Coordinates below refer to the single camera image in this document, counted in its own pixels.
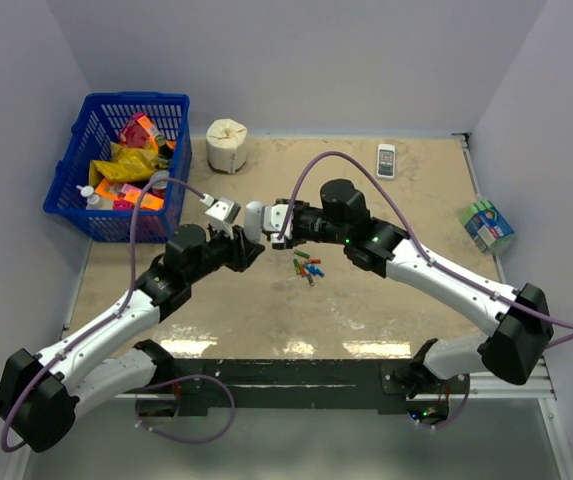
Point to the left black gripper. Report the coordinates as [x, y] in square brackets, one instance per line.
[243, 253]

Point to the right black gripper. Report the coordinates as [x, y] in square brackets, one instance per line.
[293, 242]

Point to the long white remote control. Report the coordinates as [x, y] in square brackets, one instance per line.
[253, 221]

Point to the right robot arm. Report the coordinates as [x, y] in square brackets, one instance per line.
[513, 332]

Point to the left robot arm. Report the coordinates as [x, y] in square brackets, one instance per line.
[43, 394]

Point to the small white remote control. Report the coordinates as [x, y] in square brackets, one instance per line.
[386, 161]

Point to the green battery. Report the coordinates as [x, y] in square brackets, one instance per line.
[301, 254]

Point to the dark grey battery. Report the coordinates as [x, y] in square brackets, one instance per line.
[310, 279]

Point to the red tin can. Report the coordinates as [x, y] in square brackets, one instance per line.
[159, 182]

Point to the wrapped toilet paper roll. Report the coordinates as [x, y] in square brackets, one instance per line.
[227, 148]

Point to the orange pink snack pack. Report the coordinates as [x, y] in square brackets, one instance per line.
[128, 193]

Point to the yellow snack bag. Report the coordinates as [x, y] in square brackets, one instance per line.
[126, 165]

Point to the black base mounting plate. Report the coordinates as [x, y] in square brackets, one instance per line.
[383, 385]

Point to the pink snack box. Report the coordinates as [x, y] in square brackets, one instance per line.
[140, 132]

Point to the green blue sponge pack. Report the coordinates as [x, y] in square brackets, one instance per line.
[486, 226]

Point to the white small bottle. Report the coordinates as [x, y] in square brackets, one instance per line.
[92, 199]

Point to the blue plastic basket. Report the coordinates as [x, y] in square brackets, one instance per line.
[101, 118]

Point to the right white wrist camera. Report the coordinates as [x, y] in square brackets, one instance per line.
[277, 227]

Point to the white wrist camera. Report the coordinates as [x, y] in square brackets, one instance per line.
[221, 214]
[277, 227]

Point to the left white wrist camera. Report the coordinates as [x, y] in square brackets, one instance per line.
[221, 214]

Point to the aluminium frame rail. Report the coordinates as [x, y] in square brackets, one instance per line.
[539, 388]

